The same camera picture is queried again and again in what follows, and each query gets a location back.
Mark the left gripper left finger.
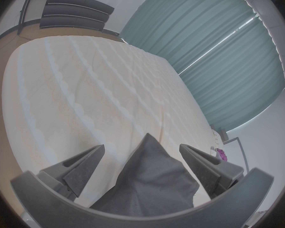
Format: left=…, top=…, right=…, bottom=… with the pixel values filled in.
left=39, top=144, right=105, bottom=198

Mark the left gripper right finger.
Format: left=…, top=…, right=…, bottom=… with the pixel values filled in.
left=179, top=144, right=244, bottom=196

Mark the black T-shirt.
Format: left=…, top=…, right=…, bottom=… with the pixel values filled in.
left=89, top=133, right=200, bottom=217

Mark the bed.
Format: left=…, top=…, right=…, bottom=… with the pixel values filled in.
left=1, top=35, right=249, bottom=209

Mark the purple satin garment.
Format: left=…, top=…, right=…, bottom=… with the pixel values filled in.
left=216, top=148, right=228, bottom=162

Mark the white printed pillow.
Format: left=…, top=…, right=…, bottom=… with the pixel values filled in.
left=211, top=130, right=223, bottom=151

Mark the grey bedside table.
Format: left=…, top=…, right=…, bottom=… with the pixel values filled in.
left=211, top=125, right=229, bottom=141

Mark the blue-green curtain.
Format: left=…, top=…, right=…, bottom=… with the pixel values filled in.
left=120, top=0, right=255, bottom=75
left=178, top=16, right=285, bottom=130

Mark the black chest of drawers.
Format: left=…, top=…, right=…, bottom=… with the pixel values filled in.
left=17, top=0, right=115, bottom=35

